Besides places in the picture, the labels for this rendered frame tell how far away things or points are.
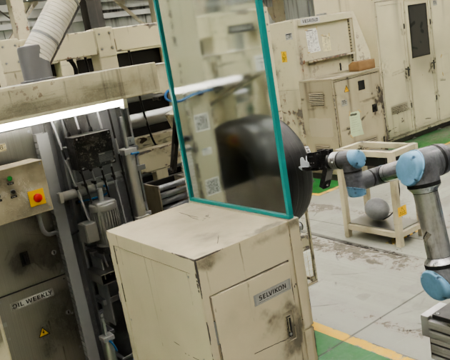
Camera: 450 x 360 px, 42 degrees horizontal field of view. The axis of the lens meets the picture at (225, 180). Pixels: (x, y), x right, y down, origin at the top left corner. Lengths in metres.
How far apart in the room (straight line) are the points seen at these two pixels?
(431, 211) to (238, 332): 0.82
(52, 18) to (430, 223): 1.68
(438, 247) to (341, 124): 5.12
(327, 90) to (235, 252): 5.57
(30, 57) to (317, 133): 5.27
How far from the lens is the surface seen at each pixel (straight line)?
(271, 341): 1.87
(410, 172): 2.13
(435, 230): 2.18
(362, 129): 7.50
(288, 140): 2.72
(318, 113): 7.34
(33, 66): 2.57
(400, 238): 5.03
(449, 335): 2.49
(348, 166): 2.45
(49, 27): 2.61
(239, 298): 1.75
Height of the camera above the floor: 1.81
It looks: 13 degrees down
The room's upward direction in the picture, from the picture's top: 10 degrees counter-clockwise
